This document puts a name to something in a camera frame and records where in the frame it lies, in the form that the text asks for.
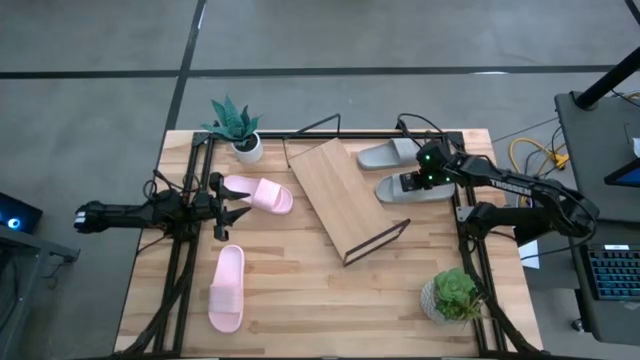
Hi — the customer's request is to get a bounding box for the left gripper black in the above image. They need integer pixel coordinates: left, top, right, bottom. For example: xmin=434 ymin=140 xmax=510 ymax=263
xmin=192 ymin=172 xmax=252 ymax=242

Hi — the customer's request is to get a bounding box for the grey rubber slide sandal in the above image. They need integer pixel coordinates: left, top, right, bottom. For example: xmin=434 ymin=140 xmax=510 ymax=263
xmin=374 ymin=172 xmax=457 ymax=205
xmin=356 ymin=137 xmax=422 ymax=172

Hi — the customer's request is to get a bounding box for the pink rubber slide sandal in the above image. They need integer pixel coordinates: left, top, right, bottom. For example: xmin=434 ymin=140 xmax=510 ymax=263
xmin=222 ymin=174 xmax=295 ymax=216
xmin=207 ymin=244 xmax=246 ymax=334

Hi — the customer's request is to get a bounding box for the wooden shelf with black frame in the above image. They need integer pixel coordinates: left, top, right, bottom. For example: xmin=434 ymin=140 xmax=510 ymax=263
xmin=283 ymin=113 xmax=412 ymax=268

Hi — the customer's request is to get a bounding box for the snake plant in white pot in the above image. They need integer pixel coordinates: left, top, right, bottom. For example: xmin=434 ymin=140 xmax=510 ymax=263
xmin=200 ymin=94 xmax=265 ymax=165

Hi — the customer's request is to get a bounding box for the green succulent in grey pot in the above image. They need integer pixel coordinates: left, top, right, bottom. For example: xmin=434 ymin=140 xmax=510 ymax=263
xmin=420 ymin=267 xmax=487 ymax=326

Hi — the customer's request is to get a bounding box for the white paper sheet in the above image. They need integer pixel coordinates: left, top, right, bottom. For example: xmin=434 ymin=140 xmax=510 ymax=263
xmin=518 ymin=239 xmax=541 ymax=270

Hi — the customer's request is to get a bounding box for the tablet with blue screen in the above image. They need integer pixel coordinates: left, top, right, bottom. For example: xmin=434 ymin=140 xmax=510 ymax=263
xmin=603 ymin=158 xmax=640 ymax=189

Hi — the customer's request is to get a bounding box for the black box with blue light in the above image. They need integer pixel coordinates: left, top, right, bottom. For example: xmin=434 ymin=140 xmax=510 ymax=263
xmin=0 ymin=192 xmax=44 ymax=235

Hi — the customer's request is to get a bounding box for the black round pole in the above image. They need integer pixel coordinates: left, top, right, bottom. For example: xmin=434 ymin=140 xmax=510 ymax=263
xmin=573 ymin=46 xmax=640 ymax=110

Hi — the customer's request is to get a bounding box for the backlit black keyboard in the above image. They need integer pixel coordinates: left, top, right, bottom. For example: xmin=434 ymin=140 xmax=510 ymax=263
xmin=585 ymin=243 xmax=640 ymax=302

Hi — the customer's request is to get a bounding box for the grey metal cart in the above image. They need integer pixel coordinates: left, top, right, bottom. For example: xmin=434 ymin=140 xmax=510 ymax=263
xmin=0 ymin=224 xmax=81 ymax=360

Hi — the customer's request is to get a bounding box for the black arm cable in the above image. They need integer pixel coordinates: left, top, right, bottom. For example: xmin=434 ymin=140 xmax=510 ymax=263
xmin=396 ymin=113 xmax=446 ymax=146

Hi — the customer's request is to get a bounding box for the yellow cable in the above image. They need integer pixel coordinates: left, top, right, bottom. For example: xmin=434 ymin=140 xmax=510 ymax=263
xmin=508 ymin=137 xmax=571 ymax=209

